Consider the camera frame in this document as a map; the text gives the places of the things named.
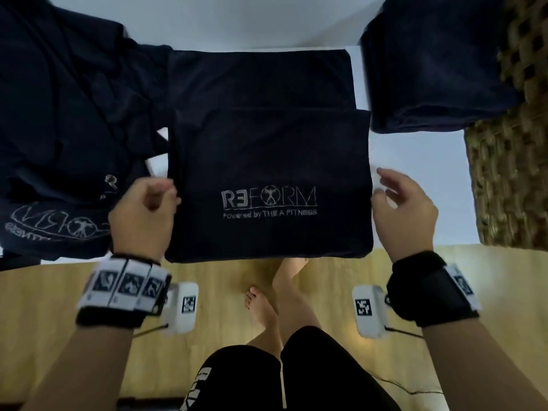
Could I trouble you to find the person's right hand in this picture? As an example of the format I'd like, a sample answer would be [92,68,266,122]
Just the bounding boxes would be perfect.
[370,168,440,263]

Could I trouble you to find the person's left hand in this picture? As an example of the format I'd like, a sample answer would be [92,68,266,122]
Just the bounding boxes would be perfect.
[108,178,182,264]

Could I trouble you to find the person's left forearm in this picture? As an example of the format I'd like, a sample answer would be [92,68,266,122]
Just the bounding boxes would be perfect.
[21,324,134,411]

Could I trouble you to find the person's right forearm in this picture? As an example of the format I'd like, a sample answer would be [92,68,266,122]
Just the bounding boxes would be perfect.
[422,309,548,411]

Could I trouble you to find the black wristband with marker tag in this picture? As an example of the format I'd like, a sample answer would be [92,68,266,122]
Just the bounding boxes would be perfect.
[386,251,483,329]

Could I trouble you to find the white marker-tagged wristband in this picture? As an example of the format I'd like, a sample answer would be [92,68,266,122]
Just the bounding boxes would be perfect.
[76,255,173,329]

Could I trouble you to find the folded dark printed t-shirt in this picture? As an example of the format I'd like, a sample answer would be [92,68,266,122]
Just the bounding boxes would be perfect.
[164,49,374,264]

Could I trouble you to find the person's right leg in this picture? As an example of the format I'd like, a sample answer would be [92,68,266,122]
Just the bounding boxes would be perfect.
[271,257,323,339]

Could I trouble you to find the person's leg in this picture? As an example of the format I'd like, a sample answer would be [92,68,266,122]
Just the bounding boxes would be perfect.
[244,286,284,361]
[271,257,323,339]

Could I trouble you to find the heap of dark t-shirts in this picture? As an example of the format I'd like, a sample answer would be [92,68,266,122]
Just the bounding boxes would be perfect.
[0,0,175,263]

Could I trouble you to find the brown woven wicker basket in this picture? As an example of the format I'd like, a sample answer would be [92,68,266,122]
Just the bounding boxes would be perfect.
[464,0,548,252]

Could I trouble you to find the stack of folded dark t-shirts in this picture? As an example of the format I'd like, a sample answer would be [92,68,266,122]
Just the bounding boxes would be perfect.
[358,0,525,134]

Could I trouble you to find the person's left leg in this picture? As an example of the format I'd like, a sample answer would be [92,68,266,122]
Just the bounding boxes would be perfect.
[244,286,284,361]

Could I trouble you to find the black shorts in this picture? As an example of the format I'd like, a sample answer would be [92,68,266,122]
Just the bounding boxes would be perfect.
[180,325,402,411]

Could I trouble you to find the thin black wrist bracelet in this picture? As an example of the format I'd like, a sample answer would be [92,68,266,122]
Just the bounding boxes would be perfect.
[110,252,162,267]

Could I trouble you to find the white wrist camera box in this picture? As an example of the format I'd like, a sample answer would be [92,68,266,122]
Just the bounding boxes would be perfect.
[160,282,200,338]
[351,285,393,340]

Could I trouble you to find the black camera cable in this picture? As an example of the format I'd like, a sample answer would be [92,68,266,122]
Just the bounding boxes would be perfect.
[383,325,424,339]
[133,323,170,339]

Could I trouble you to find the thin black floor cable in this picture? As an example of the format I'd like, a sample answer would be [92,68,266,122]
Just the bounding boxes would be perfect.
[367,372,447,397]

